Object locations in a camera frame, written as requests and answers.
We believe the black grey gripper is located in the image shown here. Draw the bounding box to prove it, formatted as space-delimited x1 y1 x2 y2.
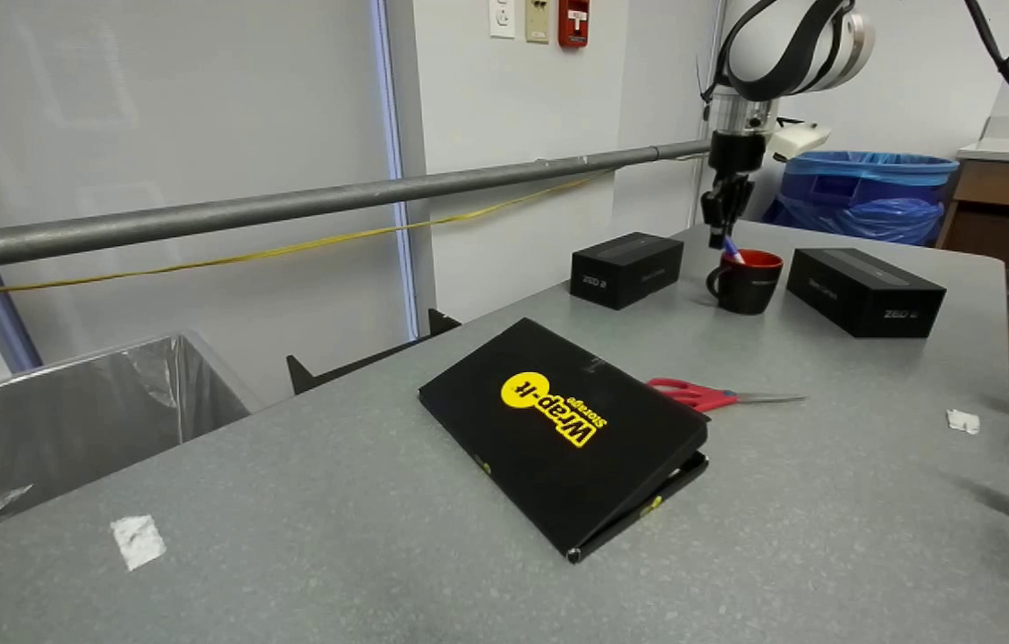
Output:
701 132 767 250

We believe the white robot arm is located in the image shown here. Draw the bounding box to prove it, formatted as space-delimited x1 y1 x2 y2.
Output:
701 0 871 250

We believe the black mug red inside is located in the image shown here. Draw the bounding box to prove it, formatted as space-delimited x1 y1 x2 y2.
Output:
705 250 782 314

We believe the small black box left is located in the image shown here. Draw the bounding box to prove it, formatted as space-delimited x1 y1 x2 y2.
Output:
567 234 684 308

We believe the long black box right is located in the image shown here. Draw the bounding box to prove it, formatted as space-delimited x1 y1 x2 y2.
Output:
788 247 945 341

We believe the blue lined trash bin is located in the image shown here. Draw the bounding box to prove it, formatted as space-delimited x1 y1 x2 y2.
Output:
767 152 960 247

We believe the red fire alarm pull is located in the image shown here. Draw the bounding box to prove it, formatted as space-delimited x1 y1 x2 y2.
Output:
557 0 590 50

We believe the black flat box yellow logo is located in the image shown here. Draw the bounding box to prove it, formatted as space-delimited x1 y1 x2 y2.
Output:
419 320 707 561

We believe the white tape piece right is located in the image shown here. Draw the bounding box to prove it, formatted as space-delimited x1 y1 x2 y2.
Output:
947 408 980 436

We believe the white tape piece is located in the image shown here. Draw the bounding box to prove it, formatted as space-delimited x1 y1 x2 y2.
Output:
947 408 980 436
111 514 164 572

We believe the white tape piece near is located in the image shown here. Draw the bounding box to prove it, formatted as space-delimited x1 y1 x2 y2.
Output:
111 514 164 572

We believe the grey plastic lined bin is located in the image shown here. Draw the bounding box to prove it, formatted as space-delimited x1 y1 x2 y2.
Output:
0 337 247 518

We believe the yellow cord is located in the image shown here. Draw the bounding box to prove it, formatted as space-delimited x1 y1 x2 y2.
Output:
0 164 650 308

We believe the beige wall plate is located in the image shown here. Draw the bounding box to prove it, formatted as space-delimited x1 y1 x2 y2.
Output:
524 0 552 46

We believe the white light switch plate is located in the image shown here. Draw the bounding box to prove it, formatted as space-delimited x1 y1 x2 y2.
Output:
490 0 520 40

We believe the grey metal rail pipe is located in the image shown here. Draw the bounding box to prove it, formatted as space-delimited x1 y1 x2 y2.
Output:
0 141 707 266

